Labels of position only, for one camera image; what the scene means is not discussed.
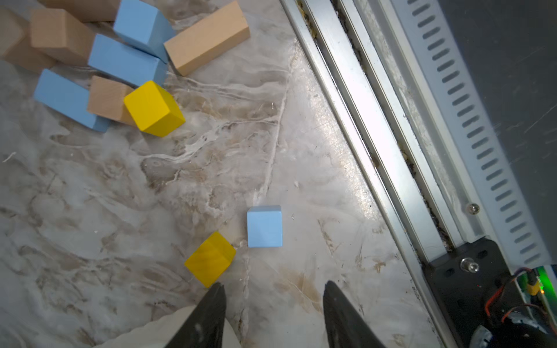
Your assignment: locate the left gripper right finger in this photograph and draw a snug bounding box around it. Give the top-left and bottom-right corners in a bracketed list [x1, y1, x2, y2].
[323, 281, 385, 348]

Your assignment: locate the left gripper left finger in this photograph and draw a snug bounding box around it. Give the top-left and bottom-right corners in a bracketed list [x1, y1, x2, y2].
[165, 282, 226, 348]

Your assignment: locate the blue cube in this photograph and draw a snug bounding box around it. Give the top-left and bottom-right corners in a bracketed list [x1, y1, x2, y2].
[247, 205, 283, 248]

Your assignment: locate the yellow cube left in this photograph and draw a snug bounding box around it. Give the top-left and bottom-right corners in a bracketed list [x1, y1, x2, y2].
[184, 231, 236, 288]

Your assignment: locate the yellow cube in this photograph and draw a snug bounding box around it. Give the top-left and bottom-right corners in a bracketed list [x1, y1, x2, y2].
[184, 231, 236, 288]
[123, 81, 185, 138]

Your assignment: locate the green lit circuit board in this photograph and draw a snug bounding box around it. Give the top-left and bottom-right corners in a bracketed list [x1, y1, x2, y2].
[517, 265, 556, 324]

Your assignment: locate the yellow cube center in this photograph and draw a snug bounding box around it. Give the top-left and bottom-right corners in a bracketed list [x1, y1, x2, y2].
[123, 81, 185, 138]

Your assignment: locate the small wooden block left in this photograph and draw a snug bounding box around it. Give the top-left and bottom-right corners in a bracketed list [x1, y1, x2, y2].
[87, 75, 136, 127]

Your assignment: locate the blue block lower long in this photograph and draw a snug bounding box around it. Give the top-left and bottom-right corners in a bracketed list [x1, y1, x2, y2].
[88, 34, 168, 87]

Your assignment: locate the long wooden block front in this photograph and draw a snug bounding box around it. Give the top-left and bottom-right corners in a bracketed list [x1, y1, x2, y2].
[164, 1, 250, 76]

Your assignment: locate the small blue block lower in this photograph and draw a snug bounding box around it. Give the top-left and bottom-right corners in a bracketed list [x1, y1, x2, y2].
[113, 0, 176, 64]

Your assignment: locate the wooden cube middle pile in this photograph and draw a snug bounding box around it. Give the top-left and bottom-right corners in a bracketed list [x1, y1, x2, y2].
[29, 8, 96, 66]

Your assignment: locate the wooden cube pile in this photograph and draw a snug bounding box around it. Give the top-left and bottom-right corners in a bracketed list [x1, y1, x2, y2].
[1, 7, 57, 73]
[29, 8, 96, 66]

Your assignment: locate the wooden block right pile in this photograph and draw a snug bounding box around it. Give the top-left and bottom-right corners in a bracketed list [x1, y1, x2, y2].
[39, 0, 120, 23]

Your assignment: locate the wooden cube upper pile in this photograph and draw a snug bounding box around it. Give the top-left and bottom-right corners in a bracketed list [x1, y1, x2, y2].
[1, 7, 57, 73]

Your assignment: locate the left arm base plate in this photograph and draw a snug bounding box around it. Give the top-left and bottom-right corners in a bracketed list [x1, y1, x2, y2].
[424, 238, 556, 347]

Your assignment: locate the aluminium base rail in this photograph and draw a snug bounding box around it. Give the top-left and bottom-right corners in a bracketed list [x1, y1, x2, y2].
[280, 0, 557, 348]

